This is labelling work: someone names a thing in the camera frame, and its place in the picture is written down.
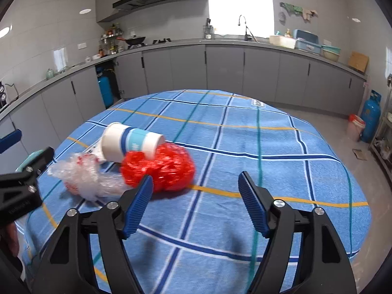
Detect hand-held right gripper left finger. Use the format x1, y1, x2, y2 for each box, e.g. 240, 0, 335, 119
35, 174, 154, 294

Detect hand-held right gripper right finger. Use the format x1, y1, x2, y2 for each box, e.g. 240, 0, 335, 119
238, 171, 357, 294

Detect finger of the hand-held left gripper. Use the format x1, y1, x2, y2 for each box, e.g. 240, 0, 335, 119
0, 129, 23, 154
0, 147, 56, 221

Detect red mesh bag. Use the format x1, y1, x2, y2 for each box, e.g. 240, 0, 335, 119
120, 142, 196, 193

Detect clear plastic bag red print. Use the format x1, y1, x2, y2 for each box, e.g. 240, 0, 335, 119
47, 152, 129, 201

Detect white paper cup blue band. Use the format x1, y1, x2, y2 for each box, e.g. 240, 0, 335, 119
101, 122, 166, 163

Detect person's left hand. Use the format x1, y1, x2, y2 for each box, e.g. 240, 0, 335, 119
6, 220, 21, 258

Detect round teal glass stool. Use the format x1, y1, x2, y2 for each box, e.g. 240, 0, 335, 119
15, 149, 43, 172

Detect blue plaid tablecloth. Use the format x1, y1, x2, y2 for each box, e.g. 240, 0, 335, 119
23, 89, 372, 294

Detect blue gas cylinder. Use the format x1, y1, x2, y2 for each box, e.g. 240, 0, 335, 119
360, 90, 382, 143
97, 69, 114, 108

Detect white bin red bag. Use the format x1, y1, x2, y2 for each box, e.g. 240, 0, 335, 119
346, 114, 366, 141

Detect spice rack with bottles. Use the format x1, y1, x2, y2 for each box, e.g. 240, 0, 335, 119
98, 23, 124, 57

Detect metal shelf rack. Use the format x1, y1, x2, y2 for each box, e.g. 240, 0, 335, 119
369, 73, 392, 172

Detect grey base cabinets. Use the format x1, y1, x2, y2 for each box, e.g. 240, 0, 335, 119
0, 41, 368, 172

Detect black wok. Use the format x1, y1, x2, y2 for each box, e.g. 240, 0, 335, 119
118, 36, 147, 49

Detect white plastic basin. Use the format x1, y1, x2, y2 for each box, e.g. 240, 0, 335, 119
269, 35, 297, 49

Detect teal plastic basins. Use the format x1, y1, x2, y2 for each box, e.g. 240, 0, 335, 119
321, 45, 341, 62

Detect light blue storage box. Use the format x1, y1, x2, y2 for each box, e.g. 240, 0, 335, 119
292, 29, 322, 54

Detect grey countertop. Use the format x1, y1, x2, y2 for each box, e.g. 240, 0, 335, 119
0, 38, 368, 120

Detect black kitchen faucet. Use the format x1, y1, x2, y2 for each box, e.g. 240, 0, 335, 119
238, 15, 258, 42

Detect wooden cutting board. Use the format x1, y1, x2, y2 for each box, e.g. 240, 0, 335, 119
348, 51, 369, 73

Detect utensil holder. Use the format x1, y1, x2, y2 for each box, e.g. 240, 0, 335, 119
202, 18, 215, 40

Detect bright window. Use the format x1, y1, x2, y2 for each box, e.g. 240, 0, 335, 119
202, 0, 274, 37

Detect green hanging rag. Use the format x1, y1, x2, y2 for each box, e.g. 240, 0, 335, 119
280, 2, 304, 16

